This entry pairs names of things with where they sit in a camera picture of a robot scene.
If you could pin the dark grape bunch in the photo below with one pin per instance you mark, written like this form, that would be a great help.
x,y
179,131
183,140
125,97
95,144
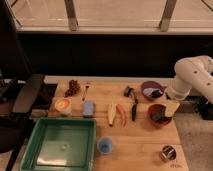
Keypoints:
x,y
74,88

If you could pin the blue plastic cup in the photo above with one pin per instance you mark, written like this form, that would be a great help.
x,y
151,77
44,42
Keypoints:
x,y
104,145

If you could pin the black office chair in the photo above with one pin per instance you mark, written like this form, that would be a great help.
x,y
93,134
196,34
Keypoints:
x,y
19,89

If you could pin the dark object in purple bowl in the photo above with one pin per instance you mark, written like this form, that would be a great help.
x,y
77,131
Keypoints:
x,y
156,93

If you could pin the orange carrot toy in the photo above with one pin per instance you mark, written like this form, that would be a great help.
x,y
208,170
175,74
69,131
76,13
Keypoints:
x,y
122,113

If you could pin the yellow banana toy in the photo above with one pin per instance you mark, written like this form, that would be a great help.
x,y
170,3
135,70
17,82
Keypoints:
x,y
111,113

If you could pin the green plastic tray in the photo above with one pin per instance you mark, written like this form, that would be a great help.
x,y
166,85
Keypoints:
x,y
60,144

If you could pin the red bowl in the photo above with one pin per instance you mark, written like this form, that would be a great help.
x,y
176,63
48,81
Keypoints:
x,y
156,114

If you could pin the black clip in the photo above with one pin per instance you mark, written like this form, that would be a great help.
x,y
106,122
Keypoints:
x,y
128,91

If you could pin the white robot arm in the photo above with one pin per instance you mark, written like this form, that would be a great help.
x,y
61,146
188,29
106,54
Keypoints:
x,y
191,72

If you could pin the small dark spoon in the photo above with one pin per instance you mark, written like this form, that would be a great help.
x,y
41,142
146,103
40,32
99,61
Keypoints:
x,y
85,92

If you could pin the black handled knife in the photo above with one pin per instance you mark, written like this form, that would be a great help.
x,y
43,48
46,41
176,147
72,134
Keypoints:
x,y
134,108

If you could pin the orange filled cup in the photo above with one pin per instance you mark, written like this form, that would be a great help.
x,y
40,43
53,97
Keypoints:
x,y
63,105

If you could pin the blue sponge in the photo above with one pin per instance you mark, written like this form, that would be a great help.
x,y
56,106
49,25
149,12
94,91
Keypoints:
x,y
88,109

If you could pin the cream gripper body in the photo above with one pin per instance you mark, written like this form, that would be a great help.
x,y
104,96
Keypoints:
x,y
171,108

